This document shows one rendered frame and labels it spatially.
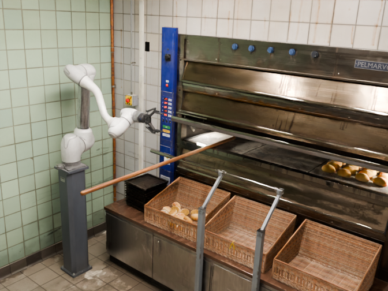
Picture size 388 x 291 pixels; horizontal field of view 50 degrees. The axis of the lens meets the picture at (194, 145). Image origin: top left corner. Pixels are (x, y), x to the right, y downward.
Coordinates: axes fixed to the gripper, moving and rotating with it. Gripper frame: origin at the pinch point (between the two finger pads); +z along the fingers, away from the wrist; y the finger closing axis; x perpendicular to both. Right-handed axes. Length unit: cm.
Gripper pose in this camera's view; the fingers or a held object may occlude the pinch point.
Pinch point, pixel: (161, 122)
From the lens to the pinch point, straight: 312.4
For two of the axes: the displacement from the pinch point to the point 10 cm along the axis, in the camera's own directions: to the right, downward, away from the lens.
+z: 7.9, 2.2, -5.8
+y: -0.4, 9.5, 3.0
